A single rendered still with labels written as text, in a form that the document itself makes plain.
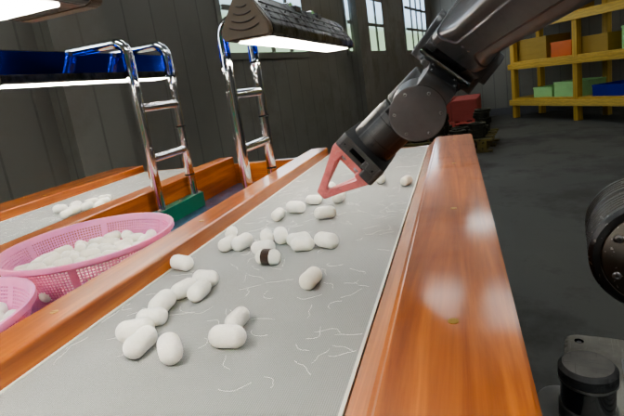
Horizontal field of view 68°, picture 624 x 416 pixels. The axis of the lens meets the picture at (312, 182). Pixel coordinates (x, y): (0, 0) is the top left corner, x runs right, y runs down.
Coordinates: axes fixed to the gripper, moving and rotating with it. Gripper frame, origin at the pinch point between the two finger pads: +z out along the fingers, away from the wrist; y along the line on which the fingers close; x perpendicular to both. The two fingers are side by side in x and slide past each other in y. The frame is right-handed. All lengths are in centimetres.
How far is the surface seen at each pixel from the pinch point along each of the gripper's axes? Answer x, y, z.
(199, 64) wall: -116, -214, 94
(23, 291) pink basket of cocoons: -17.6, 18.7, 30.7
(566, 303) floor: 97, -125, 15
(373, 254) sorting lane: 10.0, 3.7, -0.2
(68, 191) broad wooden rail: -51, -41, 75
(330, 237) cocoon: 4.8, 1.9, 3.4
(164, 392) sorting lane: 2.4, 31.4, 8.2
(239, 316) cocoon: 2.7, 22.1, 5.8
